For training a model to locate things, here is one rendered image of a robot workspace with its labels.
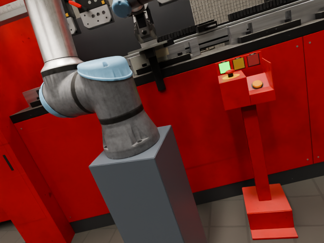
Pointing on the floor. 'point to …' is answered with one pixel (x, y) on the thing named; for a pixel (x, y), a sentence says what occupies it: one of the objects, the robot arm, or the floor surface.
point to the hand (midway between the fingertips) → (149, 44)
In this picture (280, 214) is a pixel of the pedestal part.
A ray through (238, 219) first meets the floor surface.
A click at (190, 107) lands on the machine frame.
